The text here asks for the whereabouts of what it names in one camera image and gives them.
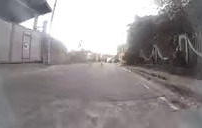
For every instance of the grey asphalt road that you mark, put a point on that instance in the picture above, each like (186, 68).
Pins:
(79, 96)

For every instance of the overgrown dark bushes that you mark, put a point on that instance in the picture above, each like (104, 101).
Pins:
(155, 36)

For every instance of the leaning pole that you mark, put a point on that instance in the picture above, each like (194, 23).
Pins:
(52, 16)

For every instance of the dirt roadside strip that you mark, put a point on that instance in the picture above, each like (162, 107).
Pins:
(175, 81)

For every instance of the building roof overhang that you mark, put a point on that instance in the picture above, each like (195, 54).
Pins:
(19, 8)

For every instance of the pale wall with gate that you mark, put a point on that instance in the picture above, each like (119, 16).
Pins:
(12, 45)

